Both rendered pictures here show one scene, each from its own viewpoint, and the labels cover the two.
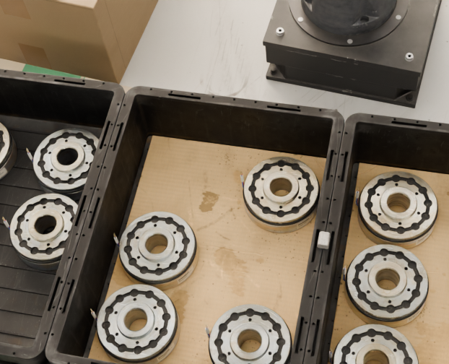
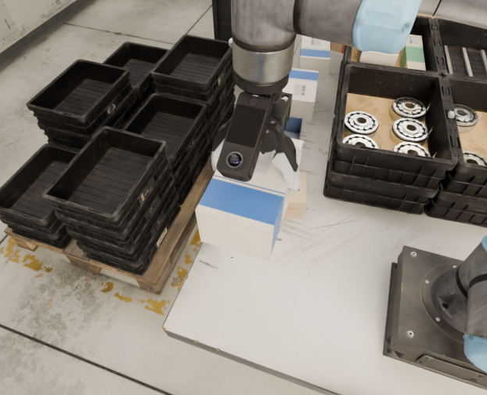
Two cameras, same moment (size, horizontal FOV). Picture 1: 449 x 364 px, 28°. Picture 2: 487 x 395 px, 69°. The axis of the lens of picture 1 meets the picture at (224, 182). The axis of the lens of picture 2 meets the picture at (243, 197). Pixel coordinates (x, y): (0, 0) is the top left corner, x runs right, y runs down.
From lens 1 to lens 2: 1.46 m
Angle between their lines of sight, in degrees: 68
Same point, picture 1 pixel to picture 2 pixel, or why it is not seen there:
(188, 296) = not seen: outside the picture
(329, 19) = not seen: hidden behind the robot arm
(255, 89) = not seen: outside the picture
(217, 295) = (479, 139)
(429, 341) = (386, 121)
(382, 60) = (430, 255)
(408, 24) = (418, 277)
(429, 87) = (384, 277)
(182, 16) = not seen: outside the picture
